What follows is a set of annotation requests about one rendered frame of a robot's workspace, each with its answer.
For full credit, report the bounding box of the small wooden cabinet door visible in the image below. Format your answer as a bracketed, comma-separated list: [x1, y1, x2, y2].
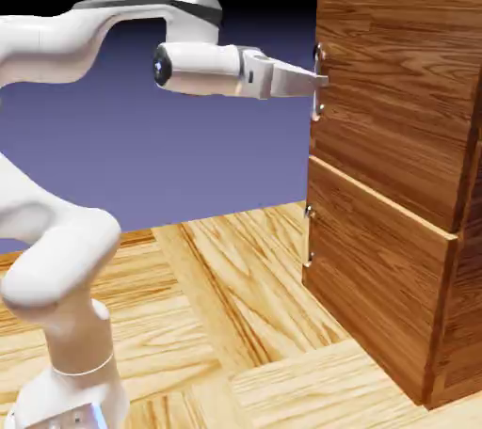
[301, 154, 459, 406]

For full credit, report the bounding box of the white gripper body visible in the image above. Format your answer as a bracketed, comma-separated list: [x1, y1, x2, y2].
[269, 57, 329, 100]

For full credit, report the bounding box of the brown wooden cabinet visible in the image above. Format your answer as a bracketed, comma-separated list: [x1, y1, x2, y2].
[301, 0, 482, 411]

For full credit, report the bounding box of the short silver door handle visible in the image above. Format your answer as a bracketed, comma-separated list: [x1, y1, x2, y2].
[303, 203, 316, 269]

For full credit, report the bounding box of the long silver door handle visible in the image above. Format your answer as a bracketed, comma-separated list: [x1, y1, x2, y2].
[310, 41, 328, 122]

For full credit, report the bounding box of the large wooden cabinet door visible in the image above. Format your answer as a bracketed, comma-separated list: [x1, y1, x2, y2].
[309, 0, 482, 233]

